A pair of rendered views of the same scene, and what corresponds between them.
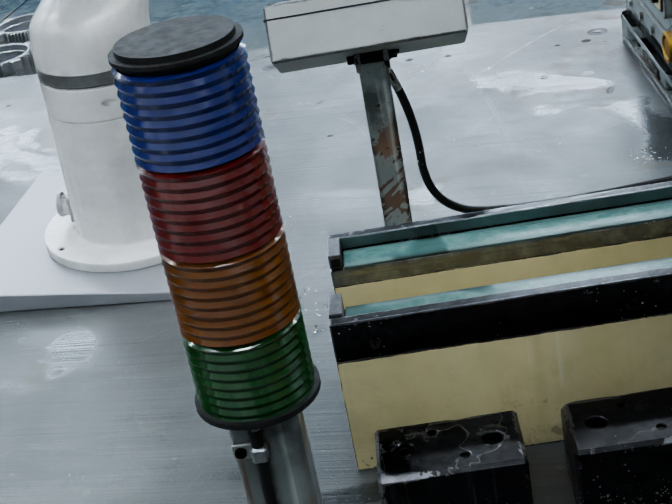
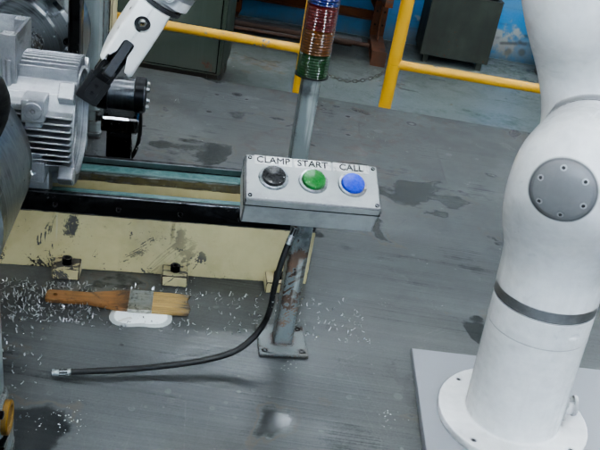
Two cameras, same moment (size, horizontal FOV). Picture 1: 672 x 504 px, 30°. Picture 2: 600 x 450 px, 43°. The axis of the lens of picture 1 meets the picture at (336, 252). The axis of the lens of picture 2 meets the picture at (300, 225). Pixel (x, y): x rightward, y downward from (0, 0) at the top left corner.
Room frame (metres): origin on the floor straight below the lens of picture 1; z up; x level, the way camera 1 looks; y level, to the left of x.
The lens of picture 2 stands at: (1.90, -0.31, 1.46)
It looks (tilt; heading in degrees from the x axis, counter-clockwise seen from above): 28 degrees down; 164
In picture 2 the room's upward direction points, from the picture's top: 10 degrees clockwise
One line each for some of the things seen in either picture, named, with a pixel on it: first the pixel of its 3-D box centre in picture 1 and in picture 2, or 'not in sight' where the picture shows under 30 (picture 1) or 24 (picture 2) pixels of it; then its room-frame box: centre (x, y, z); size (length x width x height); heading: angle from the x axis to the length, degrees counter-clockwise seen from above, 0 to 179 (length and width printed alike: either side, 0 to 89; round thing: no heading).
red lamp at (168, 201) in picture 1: (210, 191); (320, 16); (0.53, 0.05, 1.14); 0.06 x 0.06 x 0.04
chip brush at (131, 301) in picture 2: not in sight; (119, 300); (0.96, -0.29, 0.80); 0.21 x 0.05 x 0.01; 85
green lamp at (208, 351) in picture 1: (249, 354); (312, 63); (0.53, 0.05, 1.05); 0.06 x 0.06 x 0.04
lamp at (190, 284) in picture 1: (230, 275); (317, 40); (0.53, 0.05, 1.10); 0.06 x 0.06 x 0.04
